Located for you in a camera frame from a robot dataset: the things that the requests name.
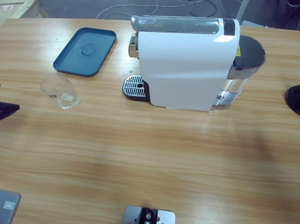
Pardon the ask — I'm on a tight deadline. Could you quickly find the clear glass cup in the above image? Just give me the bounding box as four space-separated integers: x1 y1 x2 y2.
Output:
37 71 84 112

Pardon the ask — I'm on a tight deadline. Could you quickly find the silver coffee machine lever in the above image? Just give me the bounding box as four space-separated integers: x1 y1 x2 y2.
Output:
129 7 225 42

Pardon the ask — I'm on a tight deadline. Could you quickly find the white capsule coffee machine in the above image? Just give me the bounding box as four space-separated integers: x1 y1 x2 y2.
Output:
120 5 243 118

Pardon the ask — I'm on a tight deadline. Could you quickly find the wooden crate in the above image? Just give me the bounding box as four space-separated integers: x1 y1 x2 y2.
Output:
0 0 51 37

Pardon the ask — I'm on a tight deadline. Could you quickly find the blue plastic tray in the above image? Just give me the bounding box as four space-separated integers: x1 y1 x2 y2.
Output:
51 23 119 81

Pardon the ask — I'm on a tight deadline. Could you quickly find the clear water tank black lid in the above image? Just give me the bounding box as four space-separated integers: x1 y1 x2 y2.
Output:
211 32 269 116

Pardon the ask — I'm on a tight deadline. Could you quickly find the silver grate drip tray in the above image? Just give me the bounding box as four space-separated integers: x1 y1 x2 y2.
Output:
120 72 153 103

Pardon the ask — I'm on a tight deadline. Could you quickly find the thin white floor cable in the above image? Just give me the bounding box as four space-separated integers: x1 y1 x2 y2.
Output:
193 0 243 19

